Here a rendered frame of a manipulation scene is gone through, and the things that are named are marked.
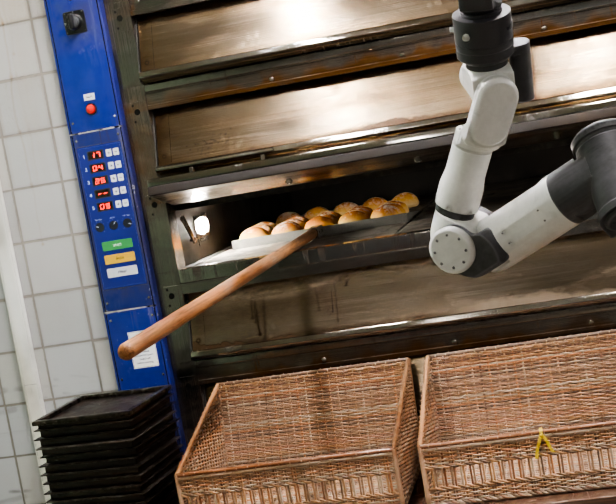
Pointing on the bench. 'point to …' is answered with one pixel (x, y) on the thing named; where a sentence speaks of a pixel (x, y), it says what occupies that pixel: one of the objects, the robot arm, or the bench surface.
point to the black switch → (74, 22)
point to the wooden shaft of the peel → (208, 299)
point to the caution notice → (144, 355)
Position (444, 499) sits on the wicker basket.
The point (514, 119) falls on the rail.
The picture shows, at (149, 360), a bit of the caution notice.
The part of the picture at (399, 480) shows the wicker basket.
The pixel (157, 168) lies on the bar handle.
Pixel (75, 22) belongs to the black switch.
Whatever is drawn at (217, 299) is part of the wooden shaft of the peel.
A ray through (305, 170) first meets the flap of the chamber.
